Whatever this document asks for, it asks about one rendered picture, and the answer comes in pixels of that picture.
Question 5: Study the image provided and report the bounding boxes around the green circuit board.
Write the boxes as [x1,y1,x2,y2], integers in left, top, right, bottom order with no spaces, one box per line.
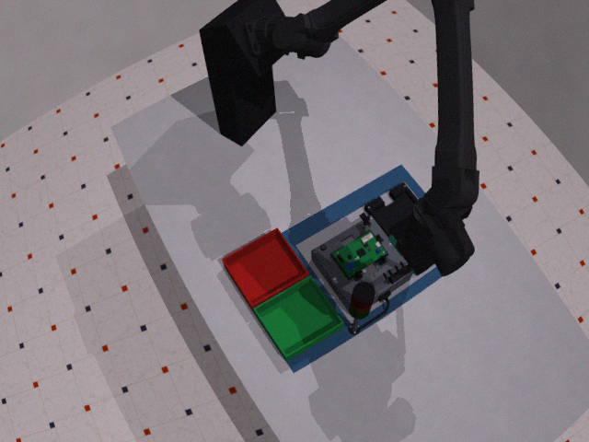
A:
[332,231,387,277]

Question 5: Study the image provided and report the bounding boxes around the green bin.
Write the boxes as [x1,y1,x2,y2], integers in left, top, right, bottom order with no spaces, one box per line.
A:
[254,275,344,362]

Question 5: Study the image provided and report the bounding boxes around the red square tray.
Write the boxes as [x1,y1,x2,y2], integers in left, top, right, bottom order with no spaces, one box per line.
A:
[222,227,309,312]

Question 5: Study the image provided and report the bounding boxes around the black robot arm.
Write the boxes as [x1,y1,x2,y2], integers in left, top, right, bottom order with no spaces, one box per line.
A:
[242,0,479,276]

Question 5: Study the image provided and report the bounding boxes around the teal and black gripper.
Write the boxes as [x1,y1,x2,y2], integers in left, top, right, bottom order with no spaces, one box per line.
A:
[389,214,434,276]

